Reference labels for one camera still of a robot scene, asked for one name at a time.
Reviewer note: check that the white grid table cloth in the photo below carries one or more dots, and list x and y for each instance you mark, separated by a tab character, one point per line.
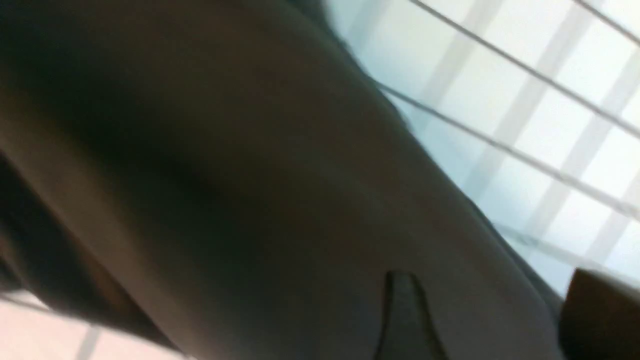
527	106

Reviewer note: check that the gray long-sleeve top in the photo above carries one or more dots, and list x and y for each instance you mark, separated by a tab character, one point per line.
221	178

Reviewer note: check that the right gripper camera own finger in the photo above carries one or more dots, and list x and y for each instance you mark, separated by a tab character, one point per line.
600	318

